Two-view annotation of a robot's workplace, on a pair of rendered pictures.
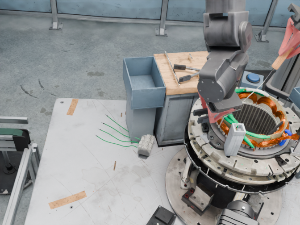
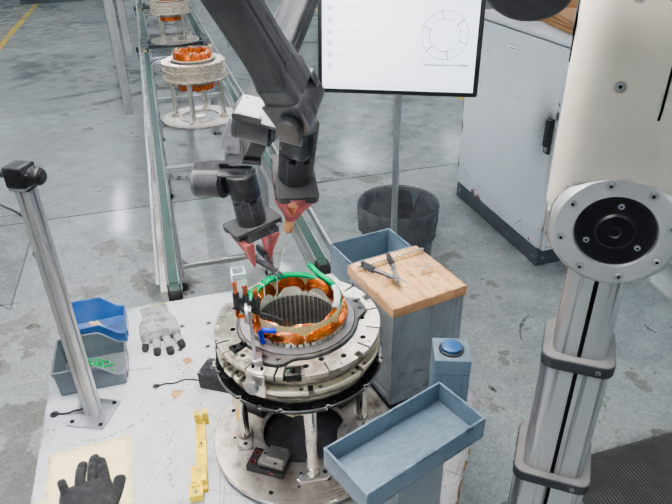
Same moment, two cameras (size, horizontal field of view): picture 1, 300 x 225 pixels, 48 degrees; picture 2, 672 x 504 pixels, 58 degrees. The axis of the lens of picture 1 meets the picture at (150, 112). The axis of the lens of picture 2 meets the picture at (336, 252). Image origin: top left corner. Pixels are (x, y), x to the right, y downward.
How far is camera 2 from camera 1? 135 cm
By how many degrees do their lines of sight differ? 63
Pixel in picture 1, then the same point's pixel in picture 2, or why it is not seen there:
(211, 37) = not seen: hidden behind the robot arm
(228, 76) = (206, 175)
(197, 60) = (433, 279)
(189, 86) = (366, 280)
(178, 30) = not seen: outside the picture
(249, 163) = (228, 324)
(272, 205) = (286, 491)
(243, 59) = (234, 176)
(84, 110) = not seen: hidden behind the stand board
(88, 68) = (639, 368)
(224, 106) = (228, 226)
